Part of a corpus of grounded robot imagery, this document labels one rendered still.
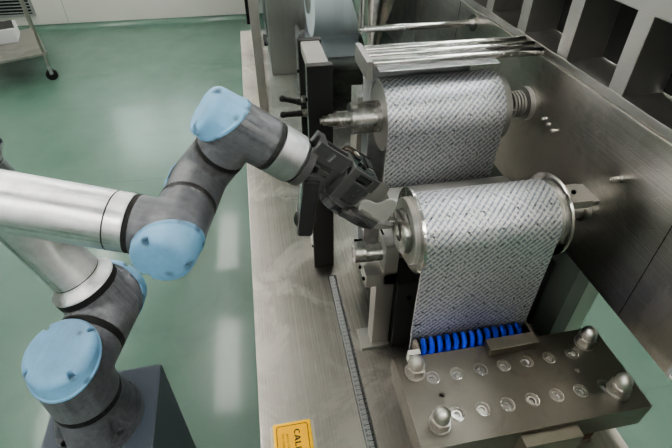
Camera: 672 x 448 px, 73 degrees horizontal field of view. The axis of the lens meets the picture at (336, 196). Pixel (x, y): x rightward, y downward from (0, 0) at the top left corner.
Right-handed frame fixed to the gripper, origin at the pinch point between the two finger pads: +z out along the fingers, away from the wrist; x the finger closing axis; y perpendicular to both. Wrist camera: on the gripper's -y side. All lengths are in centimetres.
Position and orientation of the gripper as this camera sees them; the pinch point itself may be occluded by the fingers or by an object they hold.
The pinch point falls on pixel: (383, 222)
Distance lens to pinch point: 78.4
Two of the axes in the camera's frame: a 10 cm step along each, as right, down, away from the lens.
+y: 6.2, -6.8, -3.8
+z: 7.6, 4.1, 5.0
